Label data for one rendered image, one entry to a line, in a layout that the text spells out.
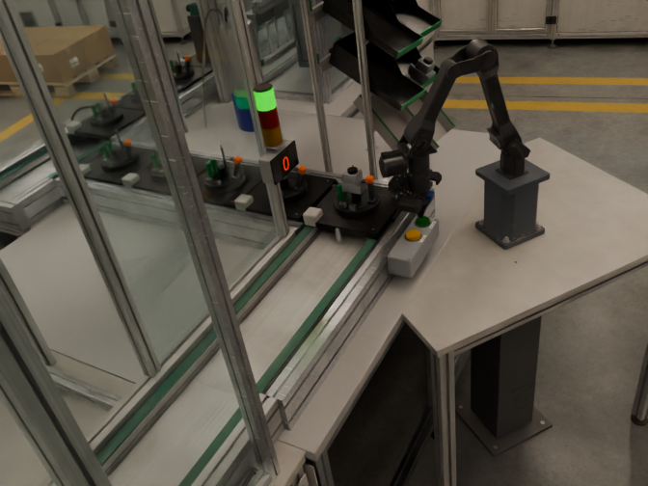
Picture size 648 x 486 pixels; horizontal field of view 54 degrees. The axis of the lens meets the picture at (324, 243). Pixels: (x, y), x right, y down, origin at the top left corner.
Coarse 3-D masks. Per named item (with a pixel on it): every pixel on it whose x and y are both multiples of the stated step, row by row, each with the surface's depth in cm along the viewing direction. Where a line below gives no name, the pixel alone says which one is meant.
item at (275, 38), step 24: (264, 0) 268; (288, 0) 262; (264, 24) 275; (288, 24) 269; (336, 24) 275; (264, 48) 282; (288, 48) 276; (264, 72) 290; (288, 72) 284; (336, 72) 283
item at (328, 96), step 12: (312, 0) 256; (312, 24) 262; (324, 48) 268; (324, 72) 273; (324, 84) 277; (348, 84) 293; (276, 96) 293; (288, 96) 290; (300, 96) 286; (312, 96) 283; (324, 96) 280; (336, 96) 285
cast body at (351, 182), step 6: (348, 168) 184; (354, 168) 183; (342, 174) 183; (348, 174) 183; (354, 174) 183; (360, 174) 184; (342, 180) 185; (348, 180) 184; (354, 180) 182; (360, 180) 185; (342, 186) 186; (348, 186) 185; (354, 186) 184; (360, 186) 183; (366, 186) 187; (348, 192) 186; (354, 192) 185; (360, 192) 184
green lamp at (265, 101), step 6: (270, 90) 156; (258, 96) 156; (264, 96) 156; (270, 96) 157; (258, 102) 157; (264, 102) 157; (270, 102) 158; (258, 108) 159; (264, 108) 158; (270, 108) 158
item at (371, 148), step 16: (304, 0) 181; (352, 0) 174; (304, 16) 185; (368, 80) 188; (320, 96) 200; (368, 96) 190; (320, 112) 201; (368, 112) 192; (320, 128) 205; (368, 128) 196; (368, 144) 199; (368, 160) 203
